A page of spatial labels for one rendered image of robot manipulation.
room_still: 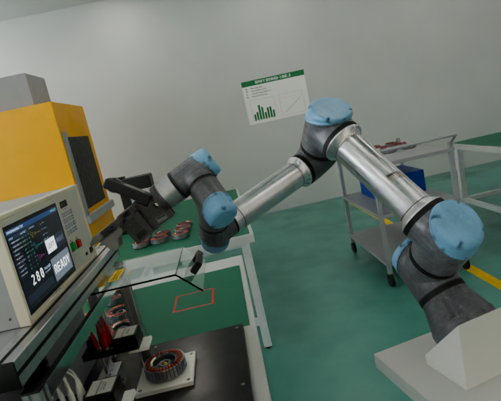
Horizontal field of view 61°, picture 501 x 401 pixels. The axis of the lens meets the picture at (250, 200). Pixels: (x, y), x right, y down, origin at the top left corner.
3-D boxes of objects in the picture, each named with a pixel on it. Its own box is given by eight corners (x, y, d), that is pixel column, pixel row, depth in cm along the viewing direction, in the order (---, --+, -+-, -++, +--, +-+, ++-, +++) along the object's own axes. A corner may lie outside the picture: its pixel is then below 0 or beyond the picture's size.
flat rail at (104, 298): (125, 276, 130) (122, 266, 129) (44, 408, 69) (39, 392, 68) (121, 277, 130) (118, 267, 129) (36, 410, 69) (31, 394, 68)
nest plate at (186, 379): (196, 354, 124) (195, 350, 124) (193, 384, 109) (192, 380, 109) (145, 366, 123) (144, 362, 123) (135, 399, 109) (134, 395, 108)
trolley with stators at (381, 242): (412, 236, 404) (396, 130, 385) (476, 272, 305) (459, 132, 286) (351, 251, 401) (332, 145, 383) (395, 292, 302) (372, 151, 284)
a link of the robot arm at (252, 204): (312, 153, 136) (189, 237, 114) (319, 126, 127) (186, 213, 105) (341, 173, 131) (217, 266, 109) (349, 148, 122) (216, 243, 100)
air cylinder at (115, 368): (127, 377, 119) (122, 360, 118) (122, 394, 112) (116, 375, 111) (109, 382, 119) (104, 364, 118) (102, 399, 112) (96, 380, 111)
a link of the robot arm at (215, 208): (238, 230, 103) (218, 198, 109) (240, 201, 94) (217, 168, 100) (209, 243, 100) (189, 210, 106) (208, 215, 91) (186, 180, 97)
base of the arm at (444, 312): (471, 334, 105) (446, 298, 110) (511, 305, 94) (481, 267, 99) (425, 352, 99) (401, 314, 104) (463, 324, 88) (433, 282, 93)
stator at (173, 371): (189, 356, 121) (187, 344, 121) (184, 379, 110) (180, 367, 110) (151, 363, 122) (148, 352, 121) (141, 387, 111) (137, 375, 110)
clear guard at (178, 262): (206, 261, 130) (201, 242, 129) (203, 290, 106) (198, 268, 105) (99, 286, 128) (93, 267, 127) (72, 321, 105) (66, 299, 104)
